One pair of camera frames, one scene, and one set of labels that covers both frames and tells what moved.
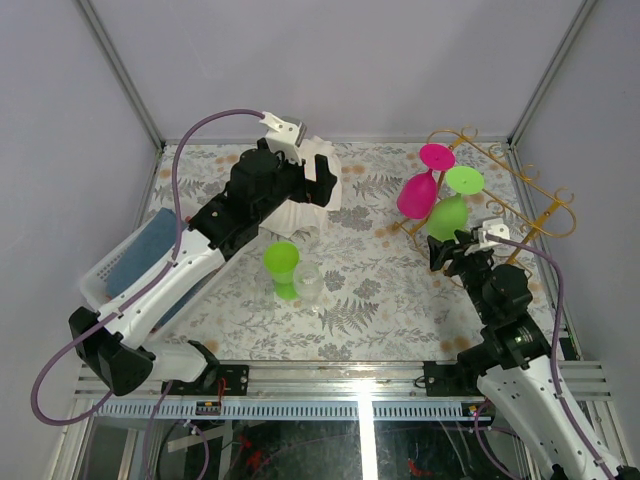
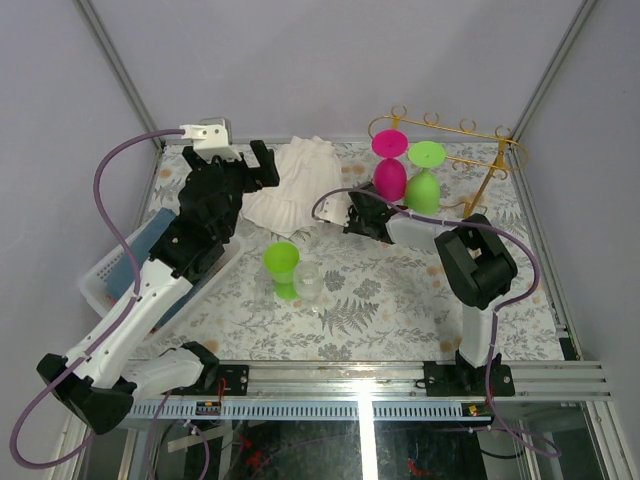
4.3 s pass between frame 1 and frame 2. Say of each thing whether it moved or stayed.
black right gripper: moved
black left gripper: moved
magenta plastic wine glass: moved
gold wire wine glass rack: moved
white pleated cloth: stayed
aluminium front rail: stayed
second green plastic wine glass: stayed
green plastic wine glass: moved
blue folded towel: stayed
